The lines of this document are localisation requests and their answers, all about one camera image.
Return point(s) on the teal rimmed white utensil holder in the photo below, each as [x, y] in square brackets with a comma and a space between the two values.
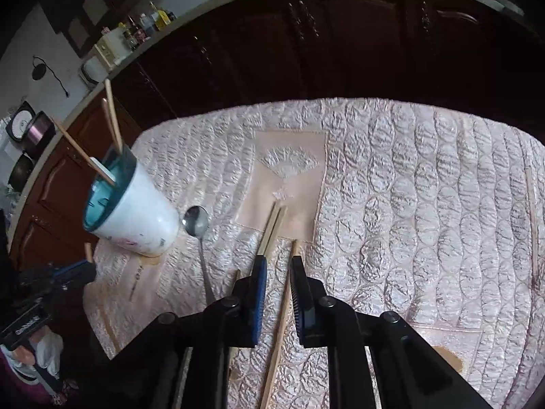
[133, 213]

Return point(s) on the dark metal bowl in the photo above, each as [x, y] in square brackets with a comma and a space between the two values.
[21, 173]

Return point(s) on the white ceramic soup spoon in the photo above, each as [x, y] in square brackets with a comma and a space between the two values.
[103, 171]

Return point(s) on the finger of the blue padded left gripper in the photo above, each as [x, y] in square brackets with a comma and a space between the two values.
[79, 273]

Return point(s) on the pink quilted tablecloth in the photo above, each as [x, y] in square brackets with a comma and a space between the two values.
[434, 214]

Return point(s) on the purple rice cooker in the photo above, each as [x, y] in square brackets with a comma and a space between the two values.
[32, 131]

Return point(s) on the light bamboo chopstick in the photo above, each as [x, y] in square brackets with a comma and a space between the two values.
[278, 345]
[272, 229]

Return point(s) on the steel spoon pink handle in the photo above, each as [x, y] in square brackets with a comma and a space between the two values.
[196, 223]

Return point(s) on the white electric kettle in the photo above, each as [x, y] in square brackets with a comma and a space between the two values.
[92, 71]

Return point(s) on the person's left hand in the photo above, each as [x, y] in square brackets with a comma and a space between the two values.
[24, 355]

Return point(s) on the yellow oil bottle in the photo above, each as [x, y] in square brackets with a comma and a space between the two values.
[159, 17]

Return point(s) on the dark wood lower cabinets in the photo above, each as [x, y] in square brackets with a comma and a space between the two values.
[466, 55]

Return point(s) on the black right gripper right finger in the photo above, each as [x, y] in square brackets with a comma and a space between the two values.
[306, 293]

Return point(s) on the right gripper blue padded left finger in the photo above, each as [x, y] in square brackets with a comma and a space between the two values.
[257, 289]

